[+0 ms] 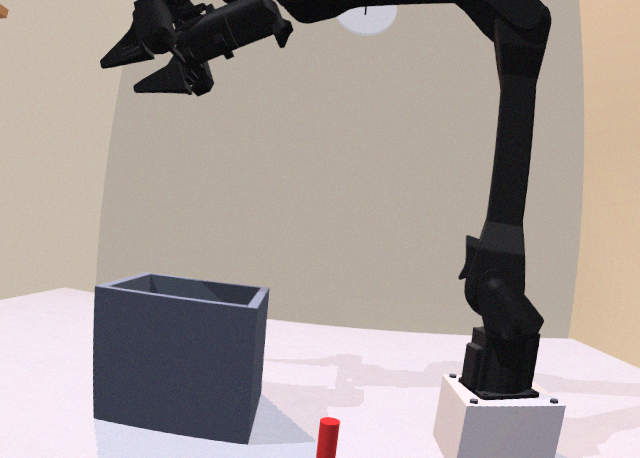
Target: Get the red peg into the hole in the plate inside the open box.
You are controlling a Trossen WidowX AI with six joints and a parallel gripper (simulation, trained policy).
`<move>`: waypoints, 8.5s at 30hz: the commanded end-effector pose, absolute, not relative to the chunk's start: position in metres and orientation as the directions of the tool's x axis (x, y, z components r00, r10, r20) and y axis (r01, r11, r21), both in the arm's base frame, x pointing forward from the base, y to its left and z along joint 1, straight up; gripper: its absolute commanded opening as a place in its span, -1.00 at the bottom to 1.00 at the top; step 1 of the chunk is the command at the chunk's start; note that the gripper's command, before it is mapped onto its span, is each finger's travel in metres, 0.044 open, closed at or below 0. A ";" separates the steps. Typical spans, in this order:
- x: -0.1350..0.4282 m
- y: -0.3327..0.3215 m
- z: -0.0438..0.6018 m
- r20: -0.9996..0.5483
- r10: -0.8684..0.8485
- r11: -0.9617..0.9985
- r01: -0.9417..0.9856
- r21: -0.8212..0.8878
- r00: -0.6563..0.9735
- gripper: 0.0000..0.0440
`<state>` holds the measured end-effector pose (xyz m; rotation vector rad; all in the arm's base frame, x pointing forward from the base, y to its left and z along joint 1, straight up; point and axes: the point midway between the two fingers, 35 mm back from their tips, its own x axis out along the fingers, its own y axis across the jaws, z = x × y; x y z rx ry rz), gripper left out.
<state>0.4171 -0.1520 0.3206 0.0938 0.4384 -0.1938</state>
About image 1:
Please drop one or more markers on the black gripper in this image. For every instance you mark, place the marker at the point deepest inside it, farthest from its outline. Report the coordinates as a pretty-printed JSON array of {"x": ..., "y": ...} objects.
[{"x": 197, "y": 41}]

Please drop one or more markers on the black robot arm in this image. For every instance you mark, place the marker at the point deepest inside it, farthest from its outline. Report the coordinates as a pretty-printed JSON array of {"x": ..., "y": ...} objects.
[{"x": 500, "y": 360}]

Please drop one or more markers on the red peg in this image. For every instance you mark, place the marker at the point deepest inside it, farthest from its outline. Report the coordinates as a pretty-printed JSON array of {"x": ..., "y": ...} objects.
[{"x": 327, "y": 438}]

